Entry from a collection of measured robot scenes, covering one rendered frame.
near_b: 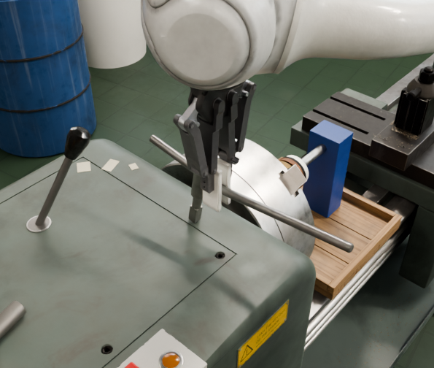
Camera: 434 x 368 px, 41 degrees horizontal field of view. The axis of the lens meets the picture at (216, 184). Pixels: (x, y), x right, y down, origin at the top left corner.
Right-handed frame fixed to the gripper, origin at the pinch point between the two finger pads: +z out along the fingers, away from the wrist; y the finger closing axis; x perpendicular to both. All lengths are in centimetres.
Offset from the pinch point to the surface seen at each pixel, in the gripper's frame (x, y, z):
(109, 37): 237, 165, 112
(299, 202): -0.5, 21.5, 17.3
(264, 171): 5.8, 19.2, 12.3
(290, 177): 3.1, 23.5, 14.8
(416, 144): 0, 73, 33
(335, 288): -6, 31, 44
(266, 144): 110, 166, 135
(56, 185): 19.2, -13.1, 2.7
